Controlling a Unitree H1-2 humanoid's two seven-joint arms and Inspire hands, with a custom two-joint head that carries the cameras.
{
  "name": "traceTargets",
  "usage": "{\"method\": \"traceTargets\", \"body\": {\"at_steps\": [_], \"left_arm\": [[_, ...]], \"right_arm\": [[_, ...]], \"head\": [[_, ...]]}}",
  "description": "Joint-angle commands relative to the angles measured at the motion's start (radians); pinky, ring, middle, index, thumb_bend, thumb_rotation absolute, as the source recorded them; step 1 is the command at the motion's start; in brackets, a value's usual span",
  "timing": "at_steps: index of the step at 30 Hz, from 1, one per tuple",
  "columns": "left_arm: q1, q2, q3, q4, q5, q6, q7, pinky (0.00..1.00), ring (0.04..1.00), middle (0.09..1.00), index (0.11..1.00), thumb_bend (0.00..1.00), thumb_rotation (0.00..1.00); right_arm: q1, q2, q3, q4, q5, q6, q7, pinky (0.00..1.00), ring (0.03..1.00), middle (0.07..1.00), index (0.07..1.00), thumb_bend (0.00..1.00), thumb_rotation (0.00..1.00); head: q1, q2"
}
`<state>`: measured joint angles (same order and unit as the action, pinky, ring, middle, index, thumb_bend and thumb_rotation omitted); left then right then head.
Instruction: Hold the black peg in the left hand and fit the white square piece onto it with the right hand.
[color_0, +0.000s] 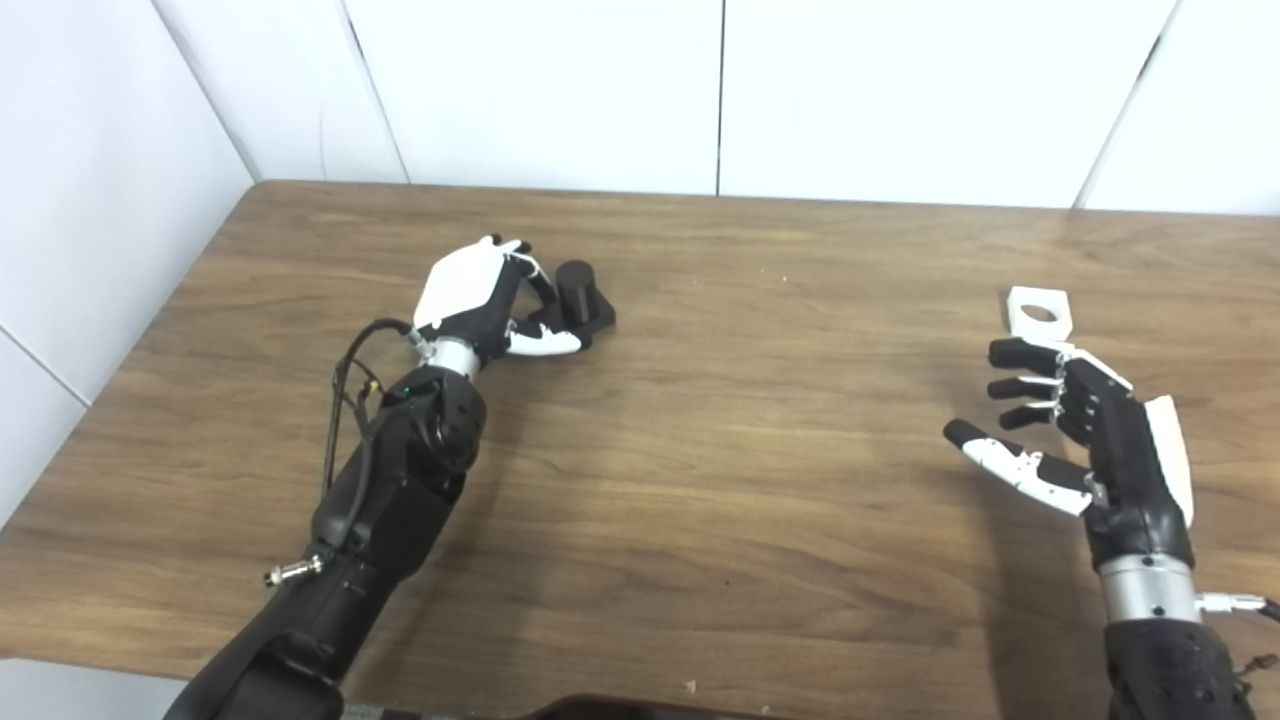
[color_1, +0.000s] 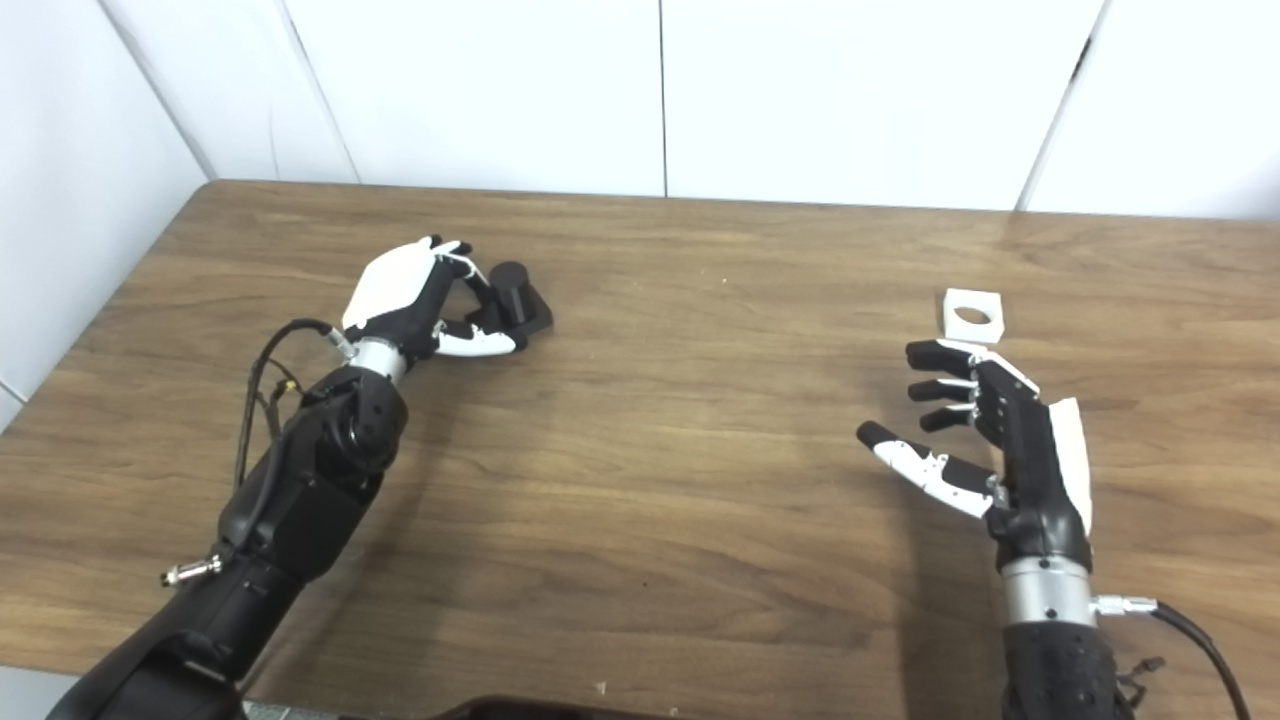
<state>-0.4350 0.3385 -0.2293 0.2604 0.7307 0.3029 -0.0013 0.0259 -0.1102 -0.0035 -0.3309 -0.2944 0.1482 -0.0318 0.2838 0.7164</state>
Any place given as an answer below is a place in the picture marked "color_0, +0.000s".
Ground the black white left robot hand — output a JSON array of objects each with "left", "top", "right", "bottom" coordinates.
[{"left": 412, "top": 235, "right": 585, "bottom": 363}]

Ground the thin left arm wire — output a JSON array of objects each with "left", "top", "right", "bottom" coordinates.
[{"left": 340, "top": 362, "right": 386, "bottom": 451}]

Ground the black peg with square base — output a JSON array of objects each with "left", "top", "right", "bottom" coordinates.
[{"left": 530, "top": 260, "right": 617, "bottom": 351}]

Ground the white square piece with hole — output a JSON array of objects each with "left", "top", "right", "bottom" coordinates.
[{"left": 1006, "top": 286, "right": 1074, "bottom": 341}]

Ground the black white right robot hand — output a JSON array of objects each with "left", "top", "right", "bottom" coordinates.
[{"left": 942, "top": 337, "right": 1198, "bottom": 573}]

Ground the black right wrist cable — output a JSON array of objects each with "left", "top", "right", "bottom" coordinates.
[{"left": 1196, "top": 592, "right": 1280, "bottom": 623}]

